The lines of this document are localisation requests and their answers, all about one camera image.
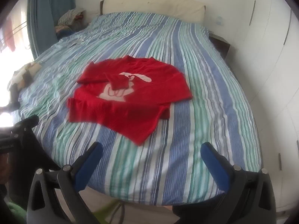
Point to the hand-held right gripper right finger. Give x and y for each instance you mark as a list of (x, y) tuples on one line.
[(215, 165)]

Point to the lime green object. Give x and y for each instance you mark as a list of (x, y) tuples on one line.
[(105, 212)]

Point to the red sweater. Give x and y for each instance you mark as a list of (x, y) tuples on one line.
[(140, 102)]

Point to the wall socket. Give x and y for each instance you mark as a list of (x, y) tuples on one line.
[(219, 20)]

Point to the cream headboard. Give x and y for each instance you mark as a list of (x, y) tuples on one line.
[(163, 4)]

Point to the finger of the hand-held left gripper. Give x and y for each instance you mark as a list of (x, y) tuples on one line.
[(28, 121)]

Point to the striped bed sheet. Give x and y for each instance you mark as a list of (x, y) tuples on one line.
[(198, 121)]

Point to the dark wooden nightstand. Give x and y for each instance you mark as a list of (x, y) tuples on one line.
[(220, 44)]

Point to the patterned pillow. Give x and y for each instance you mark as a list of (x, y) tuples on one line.
[(33, 66)]

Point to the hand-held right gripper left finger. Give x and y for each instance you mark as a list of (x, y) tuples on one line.
[(90, 165)]

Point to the white wardrobe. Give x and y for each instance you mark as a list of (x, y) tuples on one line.
[(268, 63)]

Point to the blue curtain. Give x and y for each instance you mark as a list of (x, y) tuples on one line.
[(44, 16)]

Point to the pile of clothes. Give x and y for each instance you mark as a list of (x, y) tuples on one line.
[(70, 16)]

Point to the green cloth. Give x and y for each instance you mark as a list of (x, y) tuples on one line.
[(15, 214)]

